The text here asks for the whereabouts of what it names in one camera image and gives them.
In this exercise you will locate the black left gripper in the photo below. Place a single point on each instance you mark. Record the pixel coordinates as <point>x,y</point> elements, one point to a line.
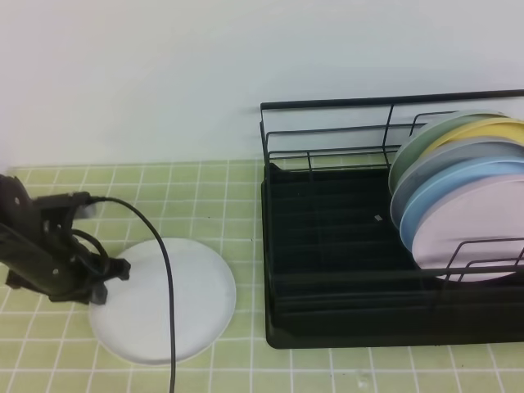
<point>45,261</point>

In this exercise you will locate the white round plate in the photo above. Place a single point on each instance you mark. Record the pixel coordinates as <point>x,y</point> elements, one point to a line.
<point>135,323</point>

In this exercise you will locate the green plate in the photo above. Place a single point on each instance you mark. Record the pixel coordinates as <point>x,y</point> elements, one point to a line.
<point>427,134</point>

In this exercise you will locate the grey plate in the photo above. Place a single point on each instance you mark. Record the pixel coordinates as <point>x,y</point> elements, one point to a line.
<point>443,157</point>

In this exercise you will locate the blue plate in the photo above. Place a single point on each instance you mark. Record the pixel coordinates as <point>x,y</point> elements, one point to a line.
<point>446,181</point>

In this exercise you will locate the pink plate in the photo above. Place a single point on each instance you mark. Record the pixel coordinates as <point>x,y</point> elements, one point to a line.
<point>479,225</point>

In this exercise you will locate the yellow plate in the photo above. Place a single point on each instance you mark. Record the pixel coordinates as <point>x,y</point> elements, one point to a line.
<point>494,127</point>

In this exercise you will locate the black drip tray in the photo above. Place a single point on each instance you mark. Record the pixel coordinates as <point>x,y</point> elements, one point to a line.
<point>489,311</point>

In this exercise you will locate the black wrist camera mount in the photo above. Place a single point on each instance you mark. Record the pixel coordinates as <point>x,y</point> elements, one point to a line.
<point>61,210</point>

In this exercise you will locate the black wire dish rack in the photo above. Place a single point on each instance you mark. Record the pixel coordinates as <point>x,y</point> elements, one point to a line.
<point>327,135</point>

